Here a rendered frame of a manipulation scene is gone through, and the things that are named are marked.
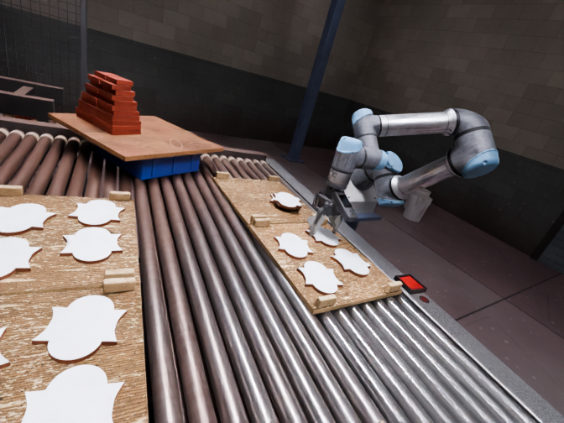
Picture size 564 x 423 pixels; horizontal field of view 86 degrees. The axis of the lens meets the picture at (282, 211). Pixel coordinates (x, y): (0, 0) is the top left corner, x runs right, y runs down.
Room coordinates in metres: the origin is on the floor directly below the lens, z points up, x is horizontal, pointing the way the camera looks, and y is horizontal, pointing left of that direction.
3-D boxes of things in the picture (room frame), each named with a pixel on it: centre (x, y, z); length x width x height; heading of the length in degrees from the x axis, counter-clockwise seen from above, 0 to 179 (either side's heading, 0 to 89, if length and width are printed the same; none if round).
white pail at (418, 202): (4.32, -1.88, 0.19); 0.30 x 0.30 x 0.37
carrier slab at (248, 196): (1.20, 0.08, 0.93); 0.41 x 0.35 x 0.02; 36
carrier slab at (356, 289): (0.86, -0.17, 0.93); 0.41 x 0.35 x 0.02; 36
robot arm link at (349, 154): (1.02, -0.16, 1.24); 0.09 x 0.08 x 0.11; 120
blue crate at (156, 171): (1.24, 0.62, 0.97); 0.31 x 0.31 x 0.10; 65
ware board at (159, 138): (1.27, 0.68, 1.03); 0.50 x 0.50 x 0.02; 65
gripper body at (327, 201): (1.02, -0.15, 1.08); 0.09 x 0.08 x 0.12; 36
